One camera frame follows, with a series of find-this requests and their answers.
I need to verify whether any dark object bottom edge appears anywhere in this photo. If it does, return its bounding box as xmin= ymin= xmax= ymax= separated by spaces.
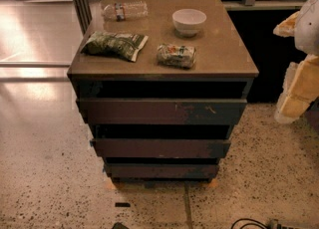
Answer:
xmin=112 ymin=222 xmax=129 ymax=229

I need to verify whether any black cable on floor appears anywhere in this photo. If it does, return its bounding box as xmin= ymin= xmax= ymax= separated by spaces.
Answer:
xmin=230 ymin=218 xmax=270 ymax=229

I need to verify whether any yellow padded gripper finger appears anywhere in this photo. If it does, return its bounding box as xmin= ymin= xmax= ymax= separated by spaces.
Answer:
xmin=274 ymin=55 xmax=319 ymax=123

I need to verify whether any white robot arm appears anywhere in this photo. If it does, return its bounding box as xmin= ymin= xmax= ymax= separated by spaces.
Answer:
xmin=273 ymin=0 xmax=319 ymax=123

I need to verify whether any clear plastic water bottle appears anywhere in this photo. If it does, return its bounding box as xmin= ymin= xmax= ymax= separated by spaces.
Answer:
xmin=102 ymin=1 xmax=149 ymax=22

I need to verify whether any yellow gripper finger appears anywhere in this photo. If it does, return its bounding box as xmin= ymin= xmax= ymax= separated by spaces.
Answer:
xmin=273 ymin=11 xmax=299 ymax=38

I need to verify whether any white ceramic bowl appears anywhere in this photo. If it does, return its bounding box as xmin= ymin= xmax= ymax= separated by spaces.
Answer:
xmin=172 ymin=9 xmax=206 ymax=37

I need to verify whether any top drawer front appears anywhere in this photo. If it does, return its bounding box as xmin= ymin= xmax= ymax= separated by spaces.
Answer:
xmin=77 ymin=99 xmax=247 ymax=125

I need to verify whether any brown drawer cabinet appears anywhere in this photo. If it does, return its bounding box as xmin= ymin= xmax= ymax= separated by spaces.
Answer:
xmin=66 ymin=0 xmax=260 ymax=184

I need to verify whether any crushed drink can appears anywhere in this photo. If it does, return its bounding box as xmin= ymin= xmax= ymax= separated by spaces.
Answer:
xmin=157 ymin=44 xmax=196 ymax=69

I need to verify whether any green chip bag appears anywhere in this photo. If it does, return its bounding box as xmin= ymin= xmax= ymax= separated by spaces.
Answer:
xmin=81 ymin=31 xmax=149 ymax=62

